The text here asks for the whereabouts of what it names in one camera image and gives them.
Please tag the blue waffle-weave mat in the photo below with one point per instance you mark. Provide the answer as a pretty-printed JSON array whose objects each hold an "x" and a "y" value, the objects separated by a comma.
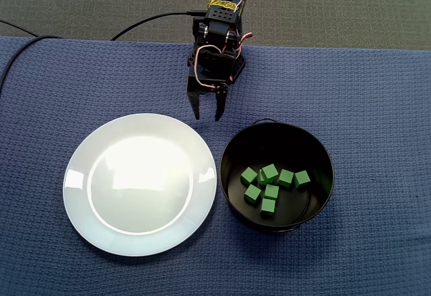
[{"x": 370, "y": 141}]

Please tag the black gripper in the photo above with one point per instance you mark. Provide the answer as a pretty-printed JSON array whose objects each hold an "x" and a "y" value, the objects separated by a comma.
[{"x": 206, "y": 91}]

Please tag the black robot arm with stickers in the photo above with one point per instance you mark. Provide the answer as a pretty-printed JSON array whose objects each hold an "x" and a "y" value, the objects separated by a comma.
[{"x": 222, "y": 17}]

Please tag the white round plate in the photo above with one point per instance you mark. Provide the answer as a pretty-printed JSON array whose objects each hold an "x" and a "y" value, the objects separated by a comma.
[{"x": 151, "y": 175}]

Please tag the black metal bucket container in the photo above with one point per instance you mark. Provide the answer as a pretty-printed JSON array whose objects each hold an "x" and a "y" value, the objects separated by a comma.
[{"x": 286, "y": 141}]

